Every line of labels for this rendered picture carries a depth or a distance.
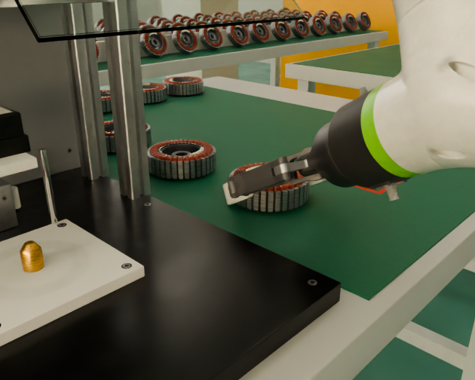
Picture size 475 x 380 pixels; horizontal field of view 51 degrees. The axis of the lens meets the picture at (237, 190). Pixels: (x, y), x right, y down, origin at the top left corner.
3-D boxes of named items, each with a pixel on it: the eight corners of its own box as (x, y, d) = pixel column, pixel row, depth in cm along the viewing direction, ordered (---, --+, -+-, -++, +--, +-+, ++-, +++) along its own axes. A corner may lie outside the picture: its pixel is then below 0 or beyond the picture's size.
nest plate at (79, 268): (145, 276, 48) (144, 265, 48) (-13, 353, 38) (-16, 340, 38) (67, 227, 58) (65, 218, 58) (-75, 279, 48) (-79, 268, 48)
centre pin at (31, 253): (47, 267, 48) (44, 242, 47) (29, 274, 47) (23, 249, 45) (38, 259, 49) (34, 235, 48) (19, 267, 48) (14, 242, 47)
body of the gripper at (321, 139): (338, 188, 50) (291, 203, 58) (400, 173, 53) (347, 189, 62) (319, 116, 50) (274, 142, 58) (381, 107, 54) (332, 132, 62)
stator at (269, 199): (324, 203, 69) (326, 179, 67) (255, 222, 64) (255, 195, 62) (279, 178, 78) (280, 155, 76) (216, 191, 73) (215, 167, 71)
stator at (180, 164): (133, 175, 79) (131, 152, 78) (172, 154, 88) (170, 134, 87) (194, 186, 75) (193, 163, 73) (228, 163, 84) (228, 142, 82)
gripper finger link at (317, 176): (329, 177, 57) (324, 177, 56) (246, 201, 62) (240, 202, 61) (320, 145, 58) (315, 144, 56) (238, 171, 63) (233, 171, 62)
